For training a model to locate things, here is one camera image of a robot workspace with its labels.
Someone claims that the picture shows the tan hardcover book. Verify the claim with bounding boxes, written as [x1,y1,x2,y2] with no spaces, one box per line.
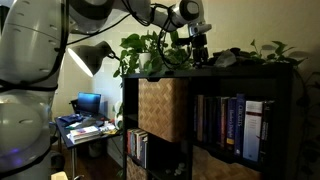
[196,94,205,143]

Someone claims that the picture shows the colourful cover book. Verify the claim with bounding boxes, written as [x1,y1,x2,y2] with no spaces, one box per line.
[69,125,101,138]

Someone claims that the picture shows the grey sock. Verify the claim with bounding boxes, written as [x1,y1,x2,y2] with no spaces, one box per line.
[213,49,239,68]

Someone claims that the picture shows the computer monitor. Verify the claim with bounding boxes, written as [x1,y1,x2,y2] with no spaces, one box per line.
[76,91,103,119]

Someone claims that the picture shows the green pothos plant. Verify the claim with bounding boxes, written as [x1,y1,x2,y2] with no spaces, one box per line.
[112,30,320,180]

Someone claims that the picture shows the thick white book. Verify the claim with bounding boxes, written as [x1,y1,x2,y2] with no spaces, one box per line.
[67,133,103,145]

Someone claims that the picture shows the black cube shelf unit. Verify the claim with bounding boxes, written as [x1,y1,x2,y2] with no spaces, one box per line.
[121,62,295,180]

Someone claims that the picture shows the small beige box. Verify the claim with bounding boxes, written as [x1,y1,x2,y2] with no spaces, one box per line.
[49,171,70,180]

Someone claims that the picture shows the woven brown basket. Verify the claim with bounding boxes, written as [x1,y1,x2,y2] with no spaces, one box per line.
[191,145,264,180]
[137,77,190,144]
[125,156,148,180]

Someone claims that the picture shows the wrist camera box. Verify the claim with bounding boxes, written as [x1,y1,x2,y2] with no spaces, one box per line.
[187,22,213,37]

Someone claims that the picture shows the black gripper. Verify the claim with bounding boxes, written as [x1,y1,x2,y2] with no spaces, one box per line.
[191,33,210,68]

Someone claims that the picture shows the white waste bin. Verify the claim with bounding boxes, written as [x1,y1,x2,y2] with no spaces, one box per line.
[87,139,105,159]

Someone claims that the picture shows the blue cloth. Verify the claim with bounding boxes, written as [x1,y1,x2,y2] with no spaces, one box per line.
[58,113,85,127]

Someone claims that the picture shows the tall blue hardcover book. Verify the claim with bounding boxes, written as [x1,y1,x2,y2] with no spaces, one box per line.
[233,93,247,157]

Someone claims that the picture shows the grey desk lamp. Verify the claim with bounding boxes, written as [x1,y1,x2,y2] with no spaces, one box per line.
[67,40,120,79]

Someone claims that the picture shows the white plant pot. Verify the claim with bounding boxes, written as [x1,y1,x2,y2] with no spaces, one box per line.
[137,51,153,73]

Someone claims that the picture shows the blue book yellow label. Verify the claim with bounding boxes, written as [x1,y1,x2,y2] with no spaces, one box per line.
[226,96,238,151]

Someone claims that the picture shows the white hardcover book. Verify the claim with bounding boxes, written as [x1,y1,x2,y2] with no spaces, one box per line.
[242,100,265,163]

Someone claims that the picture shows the black hardcover book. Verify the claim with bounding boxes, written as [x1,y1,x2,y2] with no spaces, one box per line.
[259,100,275,165]

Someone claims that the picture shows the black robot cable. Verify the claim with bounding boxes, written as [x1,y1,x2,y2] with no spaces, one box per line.
[0,0,196,96]

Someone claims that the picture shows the books on lower left shelf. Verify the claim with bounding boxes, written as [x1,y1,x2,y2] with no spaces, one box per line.
[139,133,150,170]

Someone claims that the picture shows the brown hardcover book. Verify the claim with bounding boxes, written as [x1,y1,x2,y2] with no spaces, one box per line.
[219,96,230,148]

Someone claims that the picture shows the blue top desk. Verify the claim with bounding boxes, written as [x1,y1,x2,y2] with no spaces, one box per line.
[54,114,124,180]

